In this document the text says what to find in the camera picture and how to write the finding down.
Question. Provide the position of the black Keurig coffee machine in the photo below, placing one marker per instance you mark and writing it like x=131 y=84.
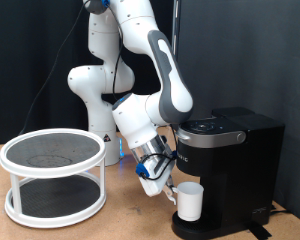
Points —
x=243 y=166

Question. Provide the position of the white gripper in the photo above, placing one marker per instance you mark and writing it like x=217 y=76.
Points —
x=156 y=180

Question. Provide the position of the black tape strip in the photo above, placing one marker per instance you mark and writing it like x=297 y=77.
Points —
x=258 y=230

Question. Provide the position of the white plastic mug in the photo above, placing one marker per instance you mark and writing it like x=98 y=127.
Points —
x=190 y=203

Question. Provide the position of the silver vertical pole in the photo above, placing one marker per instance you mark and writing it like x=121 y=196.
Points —
x=176 y=20

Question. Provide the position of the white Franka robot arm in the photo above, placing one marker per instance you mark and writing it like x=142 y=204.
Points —
x=100 y=80

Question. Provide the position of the white two-tier turntable stand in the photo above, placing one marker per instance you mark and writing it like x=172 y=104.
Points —
x=53 y=151

